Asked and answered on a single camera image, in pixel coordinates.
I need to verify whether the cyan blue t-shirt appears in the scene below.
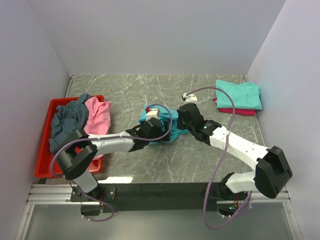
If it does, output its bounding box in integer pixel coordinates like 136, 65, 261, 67
138, 104, 189, 146

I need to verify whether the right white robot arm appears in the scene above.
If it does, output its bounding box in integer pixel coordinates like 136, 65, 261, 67
177, 103, 293, 200

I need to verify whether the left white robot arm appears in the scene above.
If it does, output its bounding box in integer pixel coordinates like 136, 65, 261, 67
49, 117, 177, 201

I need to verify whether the pink t-shirt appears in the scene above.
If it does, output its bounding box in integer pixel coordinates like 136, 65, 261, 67
83, 96, 112, 161

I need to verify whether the folded magenta t-shirt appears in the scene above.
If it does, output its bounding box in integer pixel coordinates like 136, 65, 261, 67
217, 108, 256, 117

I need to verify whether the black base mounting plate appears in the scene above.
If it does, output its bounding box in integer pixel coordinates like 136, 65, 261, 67
69, 182, 250, 216

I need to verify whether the folded mint green t-shirt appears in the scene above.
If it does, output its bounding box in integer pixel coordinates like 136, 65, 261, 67
216, 79, 263, 110

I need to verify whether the dark grey t-shirt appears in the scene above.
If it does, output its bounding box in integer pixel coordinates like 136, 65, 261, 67
48, 93, 92, 154

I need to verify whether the red plastic bin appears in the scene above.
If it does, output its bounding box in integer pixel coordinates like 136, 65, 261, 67
35, 97, 103, 179

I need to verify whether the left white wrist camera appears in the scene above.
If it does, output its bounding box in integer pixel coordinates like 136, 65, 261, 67
145, 106, 160, 121

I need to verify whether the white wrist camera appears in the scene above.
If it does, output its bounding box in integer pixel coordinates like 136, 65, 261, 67
182, 93, 198, 104
145, 106, 160, 121

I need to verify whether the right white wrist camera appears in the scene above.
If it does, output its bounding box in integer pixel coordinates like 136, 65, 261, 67
182, 93, 198, 104

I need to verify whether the aluminium frame rail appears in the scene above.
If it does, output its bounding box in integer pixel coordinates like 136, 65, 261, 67
26, 184, 291, 205

